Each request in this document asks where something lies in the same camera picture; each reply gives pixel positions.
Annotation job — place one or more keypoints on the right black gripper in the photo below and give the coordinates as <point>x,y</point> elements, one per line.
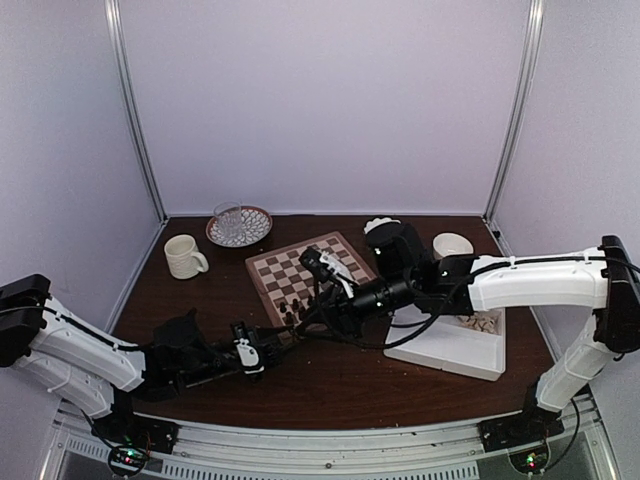
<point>339,313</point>

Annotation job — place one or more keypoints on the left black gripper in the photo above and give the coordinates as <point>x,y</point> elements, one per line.
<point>270,357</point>

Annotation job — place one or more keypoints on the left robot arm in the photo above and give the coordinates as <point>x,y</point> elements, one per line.
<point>103,375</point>

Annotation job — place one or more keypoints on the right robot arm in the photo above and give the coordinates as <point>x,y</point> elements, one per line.
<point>602,279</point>

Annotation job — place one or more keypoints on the wooden chess board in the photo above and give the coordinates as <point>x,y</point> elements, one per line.
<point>278,276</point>

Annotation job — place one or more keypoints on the light chess pieces pile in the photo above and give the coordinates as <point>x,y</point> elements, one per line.
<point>481,322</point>

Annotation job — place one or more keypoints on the cream ribbed mug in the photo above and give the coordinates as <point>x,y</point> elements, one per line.
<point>183,257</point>

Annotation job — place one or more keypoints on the white fluted bowl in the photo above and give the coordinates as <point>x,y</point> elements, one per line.
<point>376,222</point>

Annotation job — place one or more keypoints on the patterned ceramic plate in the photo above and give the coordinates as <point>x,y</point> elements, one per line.
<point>256,225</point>

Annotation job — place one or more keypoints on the clear drinking glass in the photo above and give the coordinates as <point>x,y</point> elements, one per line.
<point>228,219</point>

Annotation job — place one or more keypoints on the cream round bowl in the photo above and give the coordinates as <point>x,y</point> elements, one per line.
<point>449,244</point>

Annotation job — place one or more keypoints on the white foam tray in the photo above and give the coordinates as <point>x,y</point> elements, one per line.
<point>449,347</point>

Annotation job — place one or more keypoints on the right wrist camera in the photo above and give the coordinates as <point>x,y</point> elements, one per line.
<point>326,268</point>

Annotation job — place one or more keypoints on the front aluminium rail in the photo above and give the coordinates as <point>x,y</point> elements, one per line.
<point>451,450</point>

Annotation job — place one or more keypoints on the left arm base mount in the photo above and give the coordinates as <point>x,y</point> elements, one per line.
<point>133,441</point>

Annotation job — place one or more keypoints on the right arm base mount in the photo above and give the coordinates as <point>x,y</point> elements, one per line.
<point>526,442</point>

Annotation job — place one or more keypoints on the left aluminium frame post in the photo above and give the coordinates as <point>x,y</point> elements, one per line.
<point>117,38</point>

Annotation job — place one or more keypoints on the aluminium frame post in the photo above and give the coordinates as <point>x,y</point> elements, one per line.
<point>527,69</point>
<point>117,38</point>

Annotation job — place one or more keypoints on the right aluminium frame post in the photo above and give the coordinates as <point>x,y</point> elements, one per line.
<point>527,69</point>

